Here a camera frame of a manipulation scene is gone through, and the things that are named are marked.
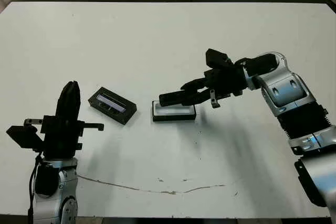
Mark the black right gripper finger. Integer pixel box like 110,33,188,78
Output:
180,89,211,107
180,77,208,90

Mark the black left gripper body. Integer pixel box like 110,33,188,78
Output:
23,115,105,159

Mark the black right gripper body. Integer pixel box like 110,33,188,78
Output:
203,63,249,109

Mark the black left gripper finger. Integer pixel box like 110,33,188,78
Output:
56,81,75,120
72,80,81,122

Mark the slim black camera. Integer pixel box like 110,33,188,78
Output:
159,90,191,108

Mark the black box lid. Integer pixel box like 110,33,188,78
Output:
88,87,139,125

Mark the black box with white insert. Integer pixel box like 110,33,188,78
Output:
151,100,197,123

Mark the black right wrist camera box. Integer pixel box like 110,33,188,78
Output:
205,48,235,70

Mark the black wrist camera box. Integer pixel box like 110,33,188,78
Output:
205,48,235,70
5,125,46,151

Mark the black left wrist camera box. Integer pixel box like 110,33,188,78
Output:
5,125,46,151

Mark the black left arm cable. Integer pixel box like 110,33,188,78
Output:
27,153,44,219

